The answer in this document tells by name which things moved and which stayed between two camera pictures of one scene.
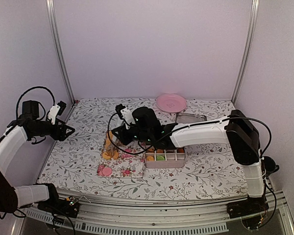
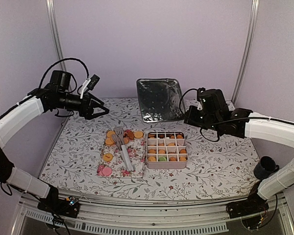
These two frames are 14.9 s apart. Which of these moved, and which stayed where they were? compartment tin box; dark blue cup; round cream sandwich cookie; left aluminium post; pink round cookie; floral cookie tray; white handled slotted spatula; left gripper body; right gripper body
Moved: white handled slotted spatula; left gripper body; right gripper body
Stayed: floral cookie tray; dark blue cup; pink round cookie; round cream sandwich cookie; compartment tin box; left aluminium post
